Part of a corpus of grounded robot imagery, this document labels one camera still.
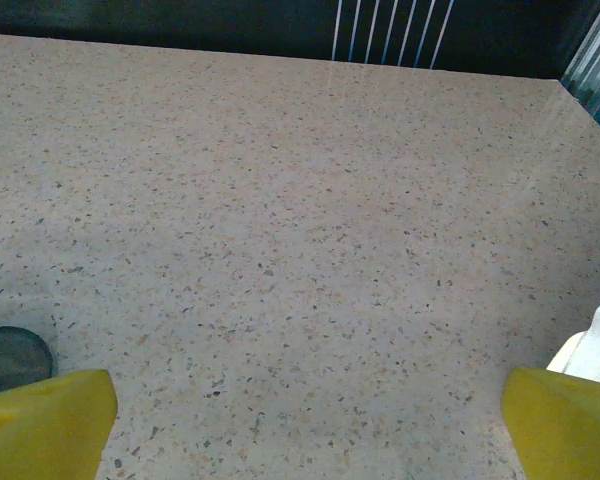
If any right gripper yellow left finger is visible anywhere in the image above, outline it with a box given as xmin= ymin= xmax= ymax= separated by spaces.
xmin=0 ymin=368 xmax=119 ymax=480

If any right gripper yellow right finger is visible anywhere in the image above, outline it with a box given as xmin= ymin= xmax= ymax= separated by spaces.
xmin=500 ymin=367 xmax=600 ymax=480

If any smoke grey coffee dripper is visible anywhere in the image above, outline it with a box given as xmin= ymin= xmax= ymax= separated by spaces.
xmin=0 ymin=323 xmax=56 ymax=397

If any cream filter holder orange cap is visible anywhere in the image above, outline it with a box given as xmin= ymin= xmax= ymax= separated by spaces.
xmin=546 ymin=293 xmax=600 ymax=389

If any aluminium frame post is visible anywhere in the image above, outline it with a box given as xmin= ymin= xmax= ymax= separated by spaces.
xmin=559 ymin=0 xmax=600 ymax=114

